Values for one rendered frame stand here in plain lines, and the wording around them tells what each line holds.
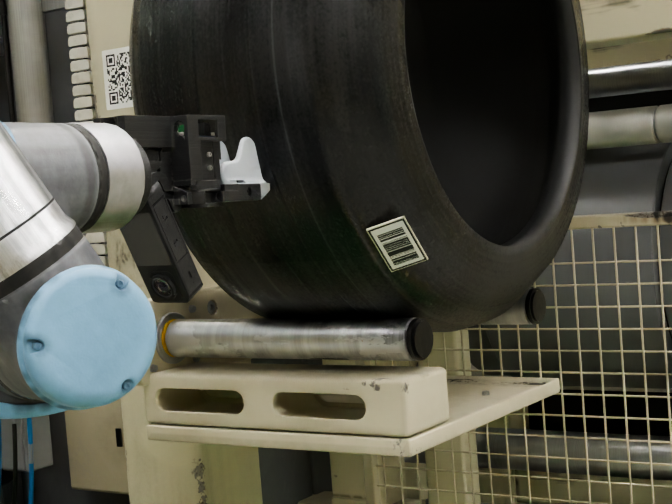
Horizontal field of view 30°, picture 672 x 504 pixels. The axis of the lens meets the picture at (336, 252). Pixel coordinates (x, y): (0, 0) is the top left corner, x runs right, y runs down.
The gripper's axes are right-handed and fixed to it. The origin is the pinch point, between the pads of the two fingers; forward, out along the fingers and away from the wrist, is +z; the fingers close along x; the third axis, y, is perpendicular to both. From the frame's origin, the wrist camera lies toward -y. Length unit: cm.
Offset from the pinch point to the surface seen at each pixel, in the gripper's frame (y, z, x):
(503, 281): -11.1, 26.4, -12.4
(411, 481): -54, 101, 47
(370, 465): -42, 61, 30
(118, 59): 18.2, 19.6, 35.9
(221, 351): -17.4, 12.9, 16.8
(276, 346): -16.6, 12.6, 8.7
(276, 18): 16.2, -1.5, -4.6
